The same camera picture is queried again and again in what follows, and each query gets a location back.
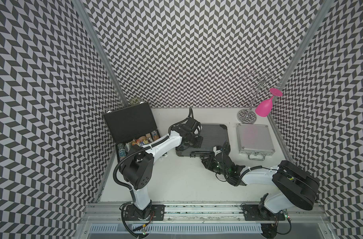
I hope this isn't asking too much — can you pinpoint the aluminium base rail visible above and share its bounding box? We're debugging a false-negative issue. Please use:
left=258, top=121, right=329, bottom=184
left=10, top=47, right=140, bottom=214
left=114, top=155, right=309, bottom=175
left=80, top=202, right=330, bottom=224

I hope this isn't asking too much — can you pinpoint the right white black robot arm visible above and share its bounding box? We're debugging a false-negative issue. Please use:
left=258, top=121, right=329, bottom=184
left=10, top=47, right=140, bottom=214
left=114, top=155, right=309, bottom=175
left=200, top=141, right=320, bottom=221

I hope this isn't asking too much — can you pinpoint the black poker case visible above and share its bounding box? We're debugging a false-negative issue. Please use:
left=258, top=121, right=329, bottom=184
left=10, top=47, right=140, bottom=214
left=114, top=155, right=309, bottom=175
left=102, top=102, right=162, bottom=168
left=175, top=124, right=229, bottom=158

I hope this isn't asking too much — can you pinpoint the pink plastic wine glass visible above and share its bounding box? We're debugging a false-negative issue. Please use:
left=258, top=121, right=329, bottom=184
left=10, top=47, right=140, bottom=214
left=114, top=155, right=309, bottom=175
left=255, top=88, right=283, bottom=117

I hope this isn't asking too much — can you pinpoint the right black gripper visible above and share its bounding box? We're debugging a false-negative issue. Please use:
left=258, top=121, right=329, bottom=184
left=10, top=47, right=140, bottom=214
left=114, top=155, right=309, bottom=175
left=201, top=157, right=229, bottom=177

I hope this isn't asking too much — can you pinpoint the silver aluminium poker case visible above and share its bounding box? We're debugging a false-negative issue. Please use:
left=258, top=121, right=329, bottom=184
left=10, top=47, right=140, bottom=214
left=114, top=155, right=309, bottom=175
left=236, top=124, right=275, bottom=161

